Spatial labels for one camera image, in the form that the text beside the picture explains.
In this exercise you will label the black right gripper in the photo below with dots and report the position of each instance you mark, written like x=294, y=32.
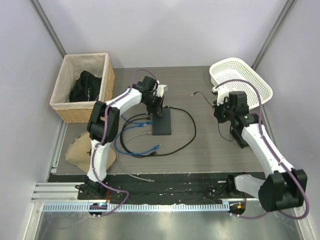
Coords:
x=217, y=109

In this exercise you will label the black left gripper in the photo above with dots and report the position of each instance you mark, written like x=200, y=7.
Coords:
x=157, y=109

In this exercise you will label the dark grey network switch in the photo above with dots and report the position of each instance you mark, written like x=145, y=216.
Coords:
x=161, y=126

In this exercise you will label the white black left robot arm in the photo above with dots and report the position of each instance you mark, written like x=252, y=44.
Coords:
x=103, y=127

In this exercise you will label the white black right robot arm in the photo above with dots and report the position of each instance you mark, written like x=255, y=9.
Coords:
x=283, y=186

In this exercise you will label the black power adapter brick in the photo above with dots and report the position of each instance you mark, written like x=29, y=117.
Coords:
x=237, y=136

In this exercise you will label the white perforated plastic basket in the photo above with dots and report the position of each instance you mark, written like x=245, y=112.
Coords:
x=237, y=75

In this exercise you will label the wicker basket with liner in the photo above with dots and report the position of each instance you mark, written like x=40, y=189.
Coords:
x=99, y=64

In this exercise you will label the black cloth in basket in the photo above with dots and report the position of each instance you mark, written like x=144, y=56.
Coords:
x=86, y=88

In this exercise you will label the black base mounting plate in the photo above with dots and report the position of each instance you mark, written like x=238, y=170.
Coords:
x=176, y=192

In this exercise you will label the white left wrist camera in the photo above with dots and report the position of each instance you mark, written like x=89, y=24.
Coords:
x=161, y=90

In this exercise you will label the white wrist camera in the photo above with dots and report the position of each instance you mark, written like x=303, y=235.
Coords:
x=221, y=92
x=161, y=90

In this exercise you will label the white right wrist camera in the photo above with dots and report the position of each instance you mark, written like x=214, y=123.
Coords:
x=221, y=92

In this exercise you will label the white slotted cable duct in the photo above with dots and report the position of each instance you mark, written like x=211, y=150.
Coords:
x=101, y=208

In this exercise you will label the aluminium rail frame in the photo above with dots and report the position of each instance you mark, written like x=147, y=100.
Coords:
x=58, y=191

